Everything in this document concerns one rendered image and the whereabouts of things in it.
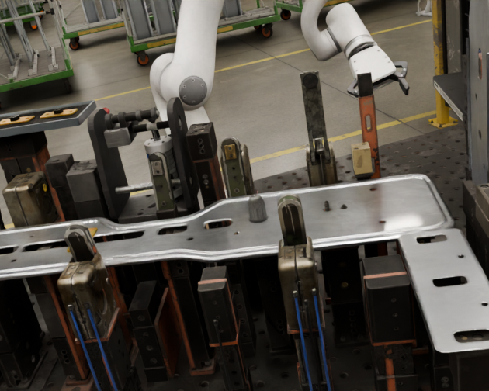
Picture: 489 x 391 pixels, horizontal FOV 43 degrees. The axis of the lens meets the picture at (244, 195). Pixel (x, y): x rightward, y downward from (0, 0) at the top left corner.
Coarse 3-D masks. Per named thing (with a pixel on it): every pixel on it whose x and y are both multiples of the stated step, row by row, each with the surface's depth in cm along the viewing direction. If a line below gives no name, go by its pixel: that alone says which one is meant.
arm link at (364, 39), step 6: (360, 36) 163; (366, 36) 163; (354, 42) 163; (360, 42) 162; (366, 42) 162; (372, 42) 163; (348, 48) 164; (354, 48) 163; (348, 54) 164; (348, 60) 166
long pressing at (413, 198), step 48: (288, 192) 120; (336, 192) 117; (384, 192) 114; (432, 192) 111; (0, 240) 124; (48, 240) 120; (144, 240) 113; (192, 240) 110; (240, 240) 107; (336, 240) 102; (384, 240) 100
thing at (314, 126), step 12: (300, 72) 118; (312, 72) 117; (312, 84) 114; (312, 96) 119; (312, 108) 119; (312, 120) 120; (324, 120) 119; (312, 132) 121; (324, 132) 119; (312, 144) 120; (324, 144) 120; (312, 156) 121
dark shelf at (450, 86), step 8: (456, 72) 164; (440, 80) 160; (448, 80) 159; (456, 80) 158; (440, 88) 157; (448, 88) 153; (456, 88) 151; (448, 96) 149; (456, 96) 146; (448, 104) 150; (456, 104) 142; (456, 112) 142; (464, 112) 136
